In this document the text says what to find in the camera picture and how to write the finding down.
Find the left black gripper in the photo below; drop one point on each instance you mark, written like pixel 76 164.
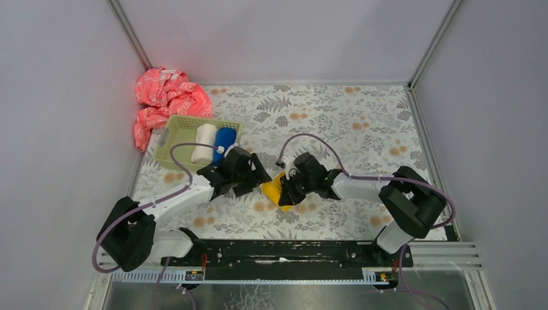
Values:
pixel 249 174

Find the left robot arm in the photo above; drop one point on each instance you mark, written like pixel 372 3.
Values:
pixel 131 233

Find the green plastic basket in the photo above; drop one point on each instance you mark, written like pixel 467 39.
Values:
pixel 183 129

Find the yellow towel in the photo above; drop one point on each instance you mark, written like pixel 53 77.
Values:
pixel 274 190

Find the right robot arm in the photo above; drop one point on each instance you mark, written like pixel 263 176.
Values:
pixel 413 204

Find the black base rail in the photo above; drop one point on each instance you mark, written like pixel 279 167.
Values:
pixel 240 260

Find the pink patterned cloth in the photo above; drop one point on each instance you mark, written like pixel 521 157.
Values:
pixel 162 93

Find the blue towel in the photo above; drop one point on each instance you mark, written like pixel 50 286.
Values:
pixel 225 137

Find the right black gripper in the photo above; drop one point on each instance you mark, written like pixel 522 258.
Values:
pixel 290 188

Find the cream towel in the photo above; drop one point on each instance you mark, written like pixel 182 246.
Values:
pixel 205 138

